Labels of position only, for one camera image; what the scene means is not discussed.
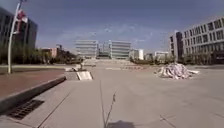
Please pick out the row of trees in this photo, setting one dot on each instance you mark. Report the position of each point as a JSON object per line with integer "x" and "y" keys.
{"x": 30, "y": 56}
{"x": 196, "y": 59}

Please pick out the grey paved plaza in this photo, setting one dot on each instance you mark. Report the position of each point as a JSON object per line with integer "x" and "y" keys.
{"x": 140, "y": 96}

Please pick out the pale pile of building material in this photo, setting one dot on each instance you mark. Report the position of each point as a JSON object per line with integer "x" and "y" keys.
{"x": 175, "y": 71}

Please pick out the white twin-block building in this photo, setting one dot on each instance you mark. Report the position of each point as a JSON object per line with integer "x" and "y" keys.
{"x": 86, "y": 49}

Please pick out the dark glass building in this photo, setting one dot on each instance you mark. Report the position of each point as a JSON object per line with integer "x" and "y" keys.
{"x": 26, "y": 36}

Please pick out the reddish bare ground patch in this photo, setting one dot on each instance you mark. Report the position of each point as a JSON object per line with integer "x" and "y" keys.
{"x": 23, "y": 81}

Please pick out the dark drain grate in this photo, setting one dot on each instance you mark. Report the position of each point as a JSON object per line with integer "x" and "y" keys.
{"x": 25, "y": 109}

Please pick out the small white building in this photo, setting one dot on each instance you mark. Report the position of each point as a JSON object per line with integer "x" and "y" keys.
{"x": 137, "y": 54}

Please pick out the grey stone kerb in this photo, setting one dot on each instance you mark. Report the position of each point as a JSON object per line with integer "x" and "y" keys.
{"x": 33, "y": 90}

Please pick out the white pole with flag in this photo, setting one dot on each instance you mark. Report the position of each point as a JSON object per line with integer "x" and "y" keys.
{"x": 10, "y": 50}

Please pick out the pale low building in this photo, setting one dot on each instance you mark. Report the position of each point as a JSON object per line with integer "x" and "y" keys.
{"x": 161, "y": 55}

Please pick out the grey multi-storey building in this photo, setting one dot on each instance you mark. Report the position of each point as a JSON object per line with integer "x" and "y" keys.
{"x": 203, "y": 40}

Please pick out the wide stone steps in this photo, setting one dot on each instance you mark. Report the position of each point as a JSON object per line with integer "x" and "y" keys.
{"x": 106, "y": 62}

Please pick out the leaning stack of paving slabs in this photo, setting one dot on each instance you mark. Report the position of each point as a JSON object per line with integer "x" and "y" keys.
{"x": 84, "y": 75}

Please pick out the low brown building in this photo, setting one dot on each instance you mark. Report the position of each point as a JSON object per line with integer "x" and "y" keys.
{"x": 51, "y": 51}

